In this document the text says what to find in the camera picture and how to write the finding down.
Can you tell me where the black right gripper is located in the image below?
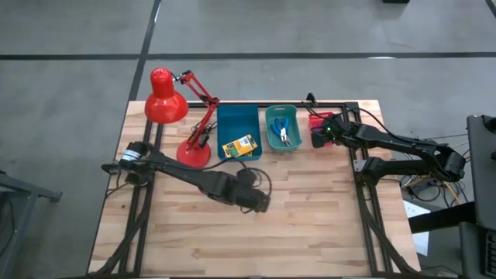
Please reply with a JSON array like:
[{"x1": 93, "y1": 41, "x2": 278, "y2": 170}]
[{"x1": 311, "y1": 115, "x2": 350, "y2": 149}]

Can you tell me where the red mesh basket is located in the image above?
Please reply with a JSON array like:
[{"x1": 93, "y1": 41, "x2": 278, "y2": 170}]
[{"x1": 308, "y1": 111, "x2": 342, "y2": 147}]

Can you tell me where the black equipment cart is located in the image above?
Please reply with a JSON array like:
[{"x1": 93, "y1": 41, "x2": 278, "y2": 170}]
[{"x1": 459, "y1": 114, "x2": 496, "y2": 279}]

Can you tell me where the red desk lamp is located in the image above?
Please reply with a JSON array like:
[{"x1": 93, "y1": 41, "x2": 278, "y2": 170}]
[{"x1": 144, "y1": 67, "x2": 221, "y2": 169}]

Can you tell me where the black floor cable tangle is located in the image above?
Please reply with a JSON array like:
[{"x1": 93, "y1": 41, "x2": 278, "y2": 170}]
[{"x1": 387, "y1": 135, "x2": 472, "y2": 205}]

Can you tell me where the white paper sheet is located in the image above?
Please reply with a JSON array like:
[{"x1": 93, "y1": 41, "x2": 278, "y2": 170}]
[{"x1": 402, "y1": 200, "x2": 431, "y2": 257}]

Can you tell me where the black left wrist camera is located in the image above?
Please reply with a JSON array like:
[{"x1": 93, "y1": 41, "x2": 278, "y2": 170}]
[{"x1": 236, "y1": 168, "x2": 257, "y2": 187}]

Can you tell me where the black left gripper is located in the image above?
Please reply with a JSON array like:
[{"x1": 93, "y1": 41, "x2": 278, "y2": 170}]
[{"x1": 228, "y1": 184, "x2": 271, "y2": 212}]

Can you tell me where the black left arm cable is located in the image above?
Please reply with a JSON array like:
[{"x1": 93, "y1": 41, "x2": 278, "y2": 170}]
[{"x1": 193, "y1": 159, "x2": 274, "y2": 215}]

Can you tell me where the green plastic bin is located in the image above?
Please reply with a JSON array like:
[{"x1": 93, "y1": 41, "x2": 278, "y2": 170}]
[{"x1": 264, "y1": 104, "x2": 304, "y2": 153}]

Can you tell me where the blue plastic bin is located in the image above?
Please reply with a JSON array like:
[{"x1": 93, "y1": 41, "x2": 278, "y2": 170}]
[{"x1": 216, "y1": 104, "x2": 264, "y2": 163}]

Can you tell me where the yellow green crayon box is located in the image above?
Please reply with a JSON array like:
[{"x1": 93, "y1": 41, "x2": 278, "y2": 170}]
[{"x1": 222, "y1": 133, "x2": 259, "y2": 159}]

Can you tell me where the grey metal stand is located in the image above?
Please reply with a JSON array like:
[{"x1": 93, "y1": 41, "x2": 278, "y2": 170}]
[{"x1": 0, "y1": 170, "x2": 63, "y2": 279}]

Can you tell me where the black power strip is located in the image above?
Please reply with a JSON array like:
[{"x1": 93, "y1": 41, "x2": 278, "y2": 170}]
[{"x1": 410, "y1": 180, "x2": 441, "y2": 195}]

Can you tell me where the black floor beam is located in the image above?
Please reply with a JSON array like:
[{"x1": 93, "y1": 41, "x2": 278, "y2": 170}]
[{"x1": 408, "y1": 201, "x2": 477, "y2": 234}]

